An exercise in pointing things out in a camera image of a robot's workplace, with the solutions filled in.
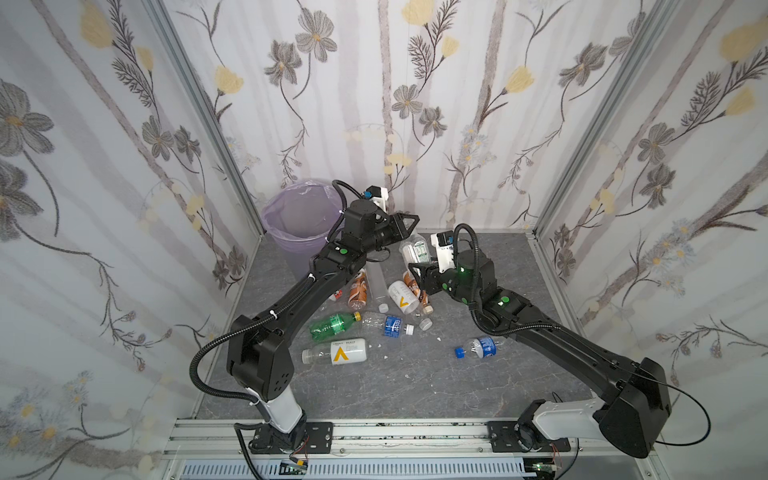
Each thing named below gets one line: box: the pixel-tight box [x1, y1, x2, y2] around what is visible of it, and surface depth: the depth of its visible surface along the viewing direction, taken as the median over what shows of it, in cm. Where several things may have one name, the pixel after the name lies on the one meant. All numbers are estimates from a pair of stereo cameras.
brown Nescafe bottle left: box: [348, 268, 367, 310], surface depth 97 cm
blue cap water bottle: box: [454, 336, 499, 359], surface depth 87 cm
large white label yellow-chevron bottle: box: [301, 338, 368, 366], surface depth 85 cm
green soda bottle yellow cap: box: [309, 311, 362, 341], surface depth 91 cm
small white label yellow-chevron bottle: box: [388, 280, 420, 315], surface depth 97 cm
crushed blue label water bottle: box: [361, 312, 415, 338], surface depth 91 cm
